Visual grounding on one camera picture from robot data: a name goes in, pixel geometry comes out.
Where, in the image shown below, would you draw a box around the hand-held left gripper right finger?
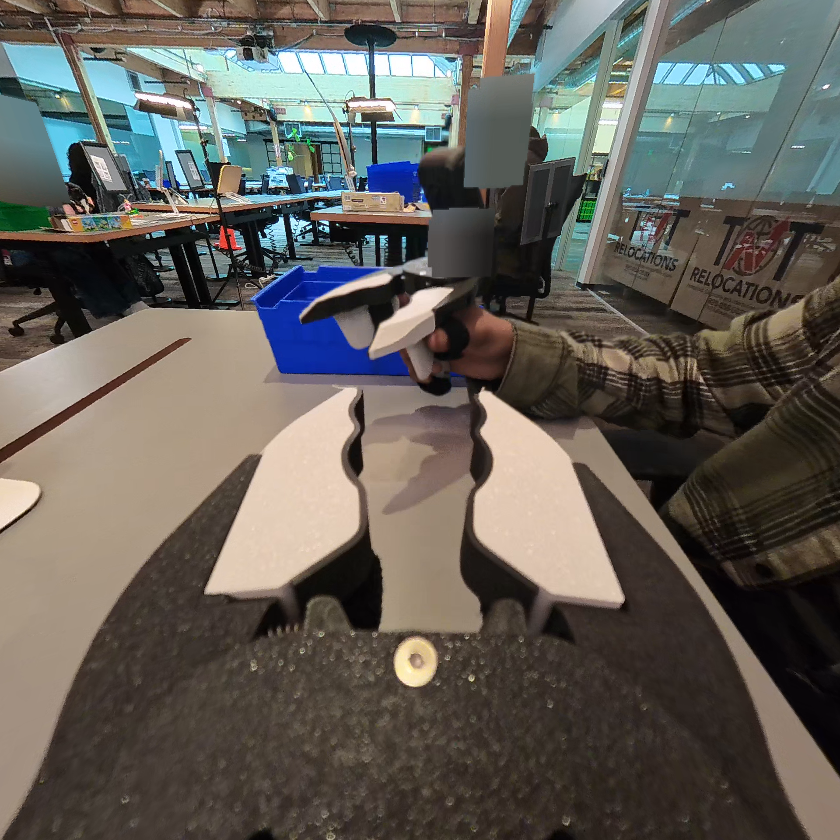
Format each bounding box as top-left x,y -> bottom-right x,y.
461,390 -> 626,626

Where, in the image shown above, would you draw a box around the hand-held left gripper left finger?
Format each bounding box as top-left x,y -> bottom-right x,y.
205,387 -> 376,619

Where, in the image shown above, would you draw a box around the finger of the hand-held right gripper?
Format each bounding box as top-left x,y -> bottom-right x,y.
299,269 -> 404,326
367,287 -> 458,361

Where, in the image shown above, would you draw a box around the blue divided plastic bin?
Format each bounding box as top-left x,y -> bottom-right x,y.
252,264 -> 421,376

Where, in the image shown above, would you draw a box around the person's right hand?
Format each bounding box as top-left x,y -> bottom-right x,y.
425,305 -> 517,384

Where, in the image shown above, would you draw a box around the black monitor on stand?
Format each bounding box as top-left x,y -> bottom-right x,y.
521,157 -> 577,247

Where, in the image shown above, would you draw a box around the wooden board on tripod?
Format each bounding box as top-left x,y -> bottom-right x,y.
209,163 -> 263,309

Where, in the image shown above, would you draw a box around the printed cardboard moving box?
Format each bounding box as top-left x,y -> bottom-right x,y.
669,217 -> 824,329
604,210 -> 690,296

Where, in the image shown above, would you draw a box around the person's plaid shirt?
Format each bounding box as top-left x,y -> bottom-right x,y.
663,394 -> 840,592

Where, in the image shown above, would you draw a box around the long wooden desk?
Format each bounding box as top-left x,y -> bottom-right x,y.
0,217 -> 221,316

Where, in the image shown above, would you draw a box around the colourful toy box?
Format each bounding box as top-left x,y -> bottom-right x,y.
51,213 -> 132,232

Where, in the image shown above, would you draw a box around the white tablet stand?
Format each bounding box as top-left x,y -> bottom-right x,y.
0,479 -> 42,532

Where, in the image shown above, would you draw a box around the person's black trousers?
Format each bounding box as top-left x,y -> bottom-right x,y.
689,577 -> 840,769

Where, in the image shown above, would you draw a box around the green plastic bin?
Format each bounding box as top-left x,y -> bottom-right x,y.
0,202 -> 52,231

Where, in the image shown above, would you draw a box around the wooden support post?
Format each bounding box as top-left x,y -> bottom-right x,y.
482,0 -> 513,80

